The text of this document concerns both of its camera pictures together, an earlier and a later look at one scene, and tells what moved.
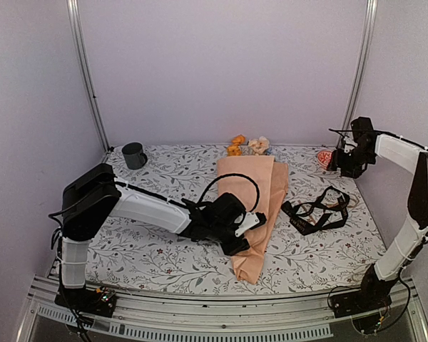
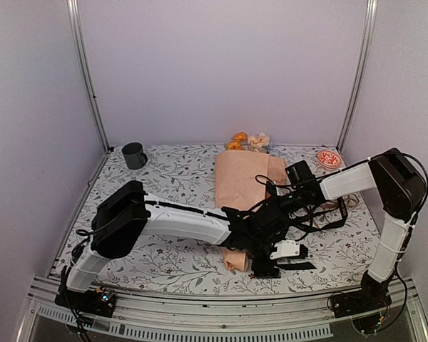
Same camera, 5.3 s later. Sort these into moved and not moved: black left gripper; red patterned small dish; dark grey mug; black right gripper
Moved: black left gripper; black right gripper
Not moved: red patterned small dish; dark grey mug
